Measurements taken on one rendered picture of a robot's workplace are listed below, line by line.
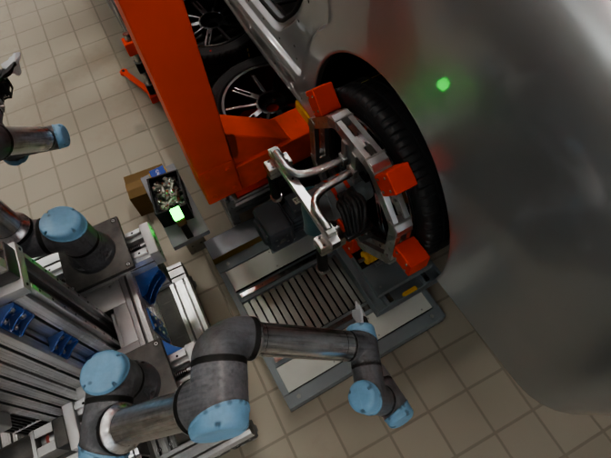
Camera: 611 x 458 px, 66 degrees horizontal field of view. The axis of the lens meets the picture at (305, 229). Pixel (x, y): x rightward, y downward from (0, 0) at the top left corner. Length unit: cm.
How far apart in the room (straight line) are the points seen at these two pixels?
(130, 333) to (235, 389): 78
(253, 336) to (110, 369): 44
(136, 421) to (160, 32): 100
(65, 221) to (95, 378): 50
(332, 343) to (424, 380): 119
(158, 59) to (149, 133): 167
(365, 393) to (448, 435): 114
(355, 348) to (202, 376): 40
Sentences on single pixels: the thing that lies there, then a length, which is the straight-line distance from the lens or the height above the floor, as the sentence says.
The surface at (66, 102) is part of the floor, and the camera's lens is 358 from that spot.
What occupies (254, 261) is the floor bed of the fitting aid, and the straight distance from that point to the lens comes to 239.
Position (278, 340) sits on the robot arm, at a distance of 106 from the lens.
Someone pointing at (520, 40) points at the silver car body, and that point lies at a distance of 93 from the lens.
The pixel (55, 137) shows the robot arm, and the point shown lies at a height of 114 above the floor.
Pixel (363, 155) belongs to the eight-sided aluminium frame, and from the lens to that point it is 138.
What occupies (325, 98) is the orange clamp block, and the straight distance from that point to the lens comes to 156.
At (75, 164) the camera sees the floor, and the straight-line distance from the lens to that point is 319.
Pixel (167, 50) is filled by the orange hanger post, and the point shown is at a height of 131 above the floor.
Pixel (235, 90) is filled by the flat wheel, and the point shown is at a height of 48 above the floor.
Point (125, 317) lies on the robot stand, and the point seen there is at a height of 73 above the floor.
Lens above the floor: 221
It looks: 61 degrees down
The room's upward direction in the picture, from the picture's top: 7 degrees counter-clockwise
